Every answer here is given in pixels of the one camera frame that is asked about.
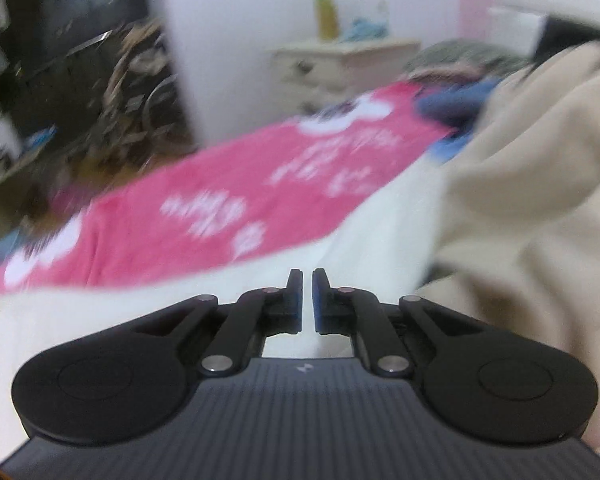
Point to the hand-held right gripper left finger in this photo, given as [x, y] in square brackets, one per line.
[296, 300]

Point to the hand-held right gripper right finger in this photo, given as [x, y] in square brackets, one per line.
[321, 305]

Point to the pink printed bedsheet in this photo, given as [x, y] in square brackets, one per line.
[205, 195]

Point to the beige garment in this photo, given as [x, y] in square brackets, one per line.
[530, 200]

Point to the white nightstand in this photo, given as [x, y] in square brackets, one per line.
[325, 67]

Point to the dark blue cloth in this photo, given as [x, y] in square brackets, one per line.
[460, 100]

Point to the bicycle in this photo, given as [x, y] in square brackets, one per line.
[140, 85]

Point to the light blue cloth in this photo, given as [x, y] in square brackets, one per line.
[365, 29]

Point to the green patterned cloth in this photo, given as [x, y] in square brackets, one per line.
[460, 57]

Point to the green bottle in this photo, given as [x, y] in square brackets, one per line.
[326, 14]

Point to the cluttered desk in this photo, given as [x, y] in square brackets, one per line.
[10, 160]

